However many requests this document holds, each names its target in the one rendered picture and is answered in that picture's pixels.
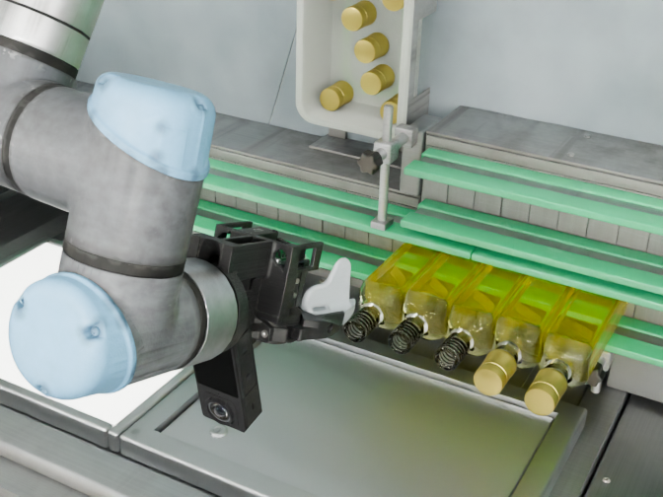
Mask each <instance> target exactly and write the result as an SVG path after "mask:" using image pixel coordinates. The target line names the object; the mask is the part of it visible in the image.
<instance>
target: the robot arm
mask: <svg viewBox="0 0 663 497"><path fill-rule="evenodd" d="M104 1H105V0H0V185H2V186H5V187H8V188H10V189H13V190H15V191H18V192H20V193H22V194H24V195H27V196H29V197H31V198H33V199H36V200H38V201H41V202H44V203H46V204H49V205H51V206H54V207H56V208H59V209H61V210H64V211H66V212H69V215H68V220H67V225H66V230H65V236H64V241H63V246H62V252H61V257H60V261H59V267H58V272H55V273H51V274H49V275H47V276H45V277H44V278H42V279H40V280H38V281H36V282H34V283H32V284H31V285H29V286H28V287H27V288H26V289H25V290H24V292H23V294H22V295H21V296H20V298H19V299H18V301H17V302H16V303H15V304H14V306H13V309H12V311H11V314H10V318H9V326H8V337H9V345H10V349H11V353H12V356H13V359H14V361H15V364H16V366H17V368H18V369H19V371H20V373H21V374H22V376H23V377H24V378H25V379H26V381H27V382H28V383H29V384H30V385H31V386H32V387H33V388H35V389H36V390H37V391H40V392H41V393H42V394H44V395H45V396H49V397H53V398H56V399H62V400H72V399H78V398H82V397H86V396H90V395H94V394H98V393H101V394H109V393H114V392H117V391H121V390H122V389H124V388H125V387H127V386H129V385H132V384H135V383H138V382H141V381H144V380H147V379H150V378H153V377H156V376H160V375H163V374H166V373H169V372H172V371H176V370H180V369H183V368H186V367H189V366H192V365H193V369H194V374H195V379H196V384H197V390H198V395H199V400H200V405H201V410H202V414H203V415H204V416H205V417H207V418H210V419H212V420H214V421H216V422H217V423H219V424H222V425H227V426H228V427H231V428H234V429H236V430H239V431H241V432H243V433H245V432H246V431H247V429H248V428H249V427H250V426H251V425H252V424H253V422H254V421H255V420H256V419H257V418H258V416H259V415H260V414H261V413H262V409H261V402H260V395H259V388H258V375H257V368H256V361H255V354H254V348H253V344H254V343H255V342H256V341H257V340H258V341H261V342H264V343H269V344H284V343H286V342H287V343H291V342H294V341H296V340H297V341H302V340H308V339H323V338H327V337H330V336H332V335H334V334H335V333H336V332H338V331H339V330H341V327H342V326H343V325H344V324H345V323H346V322H347V321H348V320H349V318H350V317H351V316H352V314H353V312H354V309H355V304H356V300H355V299H353V298H349V288H350V270H351V265H350V261H349V260H348V259H347V258H345V257H343V258H340V259H339V260H338V261H337V262H336V263H335V265H334V266H333V268H332V270H331V273H330V274H329V276H328V278H327V279H326V281H325V282H323V283H321V284H316V285H312V286H311V287H310V288H309V289H308V290H307V291H306V293H305V294H304V296H303V299H302V304H300V301H301V296H302V291H303V286H304V285H305V283H306V278H307V274H308V271H312V270H317V269H319V265H320V260H321V255H322V250H323V245H324V242H315V243H308V244H302V245H295V244H291V243H289V242H286V241H284V240H283V239H281V238H278V237H277V236H278V232H277V231H276V230H269V229H267V228H263V227H255V228H252V226H253V222H252V221H244V222H234V223H223V224H216V227H215V233H214V237H212V236H209V235H206V234H202V233H199V234H193V233H192V230H193V226H194V221H195V217H196V213H197V208H198V204H199V199H200V195H201V191H202V187H203V182H204V179H205V178H206V177H207V176H208V173H209V169H210V162H209V159H208V158H209V152H210V146H211V140H212V135H213V129H214V123H215V118H216V112H215V107H214V105H213V103H212V101H211V100H209V99H208V98H207V97H206V96H205V95H203V94H202V93H200V92H198V91H195V90H192V89H189V88H186V87H182V86H179V85H175V84H171V83H166V82H163V81H159V80H155V79H151V78H146V77H142V76H137V75H132V74H126V73H119V72H107V73H104V74H102V75H101V76H100V77H99V78H98V79H97V81H96V84H95V88H94V92H93V94H89V93H86V92H83V91H79V90H76V89H73V88H72V87H73V84H74V81H75V79H76V76H77V74H78V70H79V68H80V65H81V63H82V60H83V57H84V55H85V52H86V49H87V46H88V44H89V41H90V38H91V36H92V33H93V30H94V28H95V25H96V22H97V19H98V17H99V15H100V12H101V10H102V7H103V4H104ZM238 227H242V229H234V228H238ZM227 234H230V238H227ZM306 249H313V252H312V257H311V262H310V259H308V258H306V255H305V253H306ZM309 264H310V266H309Z"/></svg>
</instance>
